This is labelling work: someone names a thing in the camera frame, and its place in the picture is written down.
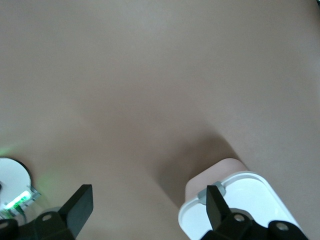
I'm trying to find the white plastic box lid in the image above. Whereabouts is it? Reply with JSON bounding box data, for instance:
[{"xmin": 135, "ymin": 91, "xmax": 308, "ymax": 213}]
[{"xmin": 177, "ymin": 171, "xmax": 305, "ymax": 240}]

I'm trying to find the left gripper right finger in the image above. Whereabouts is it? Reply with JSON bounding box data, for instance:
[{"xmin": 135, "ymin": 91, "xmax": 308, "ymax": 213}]
[{"xmin": 203, "ymin": 185, "xmax": 308, "ymax": 240}]

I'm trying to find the pink plastic box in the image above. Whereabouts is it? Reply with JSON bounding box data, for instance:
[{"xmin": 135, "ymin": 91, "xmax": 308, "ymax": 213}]
[{"xmin": 184, "ymin": 157, "xmax": 250, "ymax": 204}]

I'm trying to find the grey lid latch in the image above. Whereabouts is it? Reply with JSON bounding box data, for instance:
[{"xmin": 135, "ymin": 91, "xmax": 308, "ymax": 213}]
[{"xmin": 197, "ymin": 182, "xmax": 227, "ymax": 205}]

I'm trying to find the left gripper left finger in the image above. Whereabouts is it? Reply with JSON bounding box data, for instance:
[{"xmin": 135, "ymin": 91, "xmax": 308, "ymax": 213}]
[{"xmin": 0, "ymin": 184, "xmax": 94, "ymax": 240}]

